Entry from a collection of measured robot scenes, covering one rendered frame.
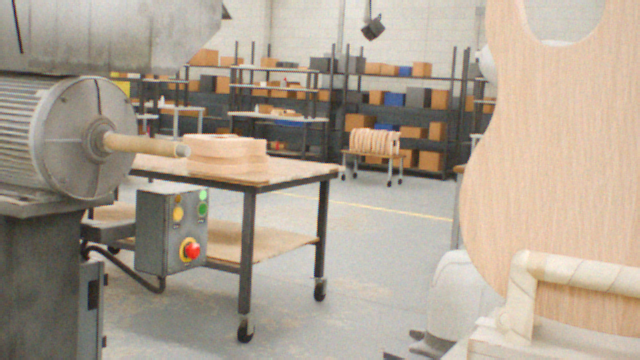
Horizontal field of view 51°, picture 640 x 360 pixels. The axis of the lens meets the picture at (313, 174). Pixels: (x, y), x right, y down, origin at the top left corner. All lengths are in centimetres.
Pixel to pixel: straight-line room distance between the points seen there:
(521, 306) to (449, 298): 97
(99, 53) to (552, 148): 74
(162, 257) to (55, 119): 43
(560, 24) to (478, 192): 1143
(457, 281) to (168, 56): 98
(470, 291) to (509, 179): 97
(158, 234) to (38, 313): 31
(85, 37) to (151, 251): 60
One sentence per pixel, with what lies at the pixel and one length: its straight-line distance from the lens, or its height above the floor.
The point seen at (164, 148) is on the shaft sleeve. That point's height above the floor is 125.
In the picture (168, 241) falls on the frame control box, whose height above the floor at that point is 101.
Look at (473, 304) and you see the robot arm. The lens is 178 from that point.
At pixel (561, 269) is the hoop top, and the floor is 120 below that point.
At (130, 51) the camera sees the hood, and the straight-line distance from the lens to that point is 113.
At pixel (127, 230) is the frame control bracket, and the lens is 163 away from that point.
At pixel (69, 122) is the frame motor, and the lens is 137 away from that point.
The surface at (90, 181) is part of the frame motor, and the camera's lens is 142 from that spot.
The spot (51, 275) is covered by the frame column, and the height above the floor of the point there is 93.
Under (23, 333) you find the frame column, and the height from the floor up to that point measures 82.
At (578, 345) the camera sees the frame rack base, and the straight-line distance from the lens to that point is 86.
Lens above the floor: 138
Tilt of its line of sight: 7 degrees down
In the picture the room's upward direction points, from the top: 4 degrees clockwise
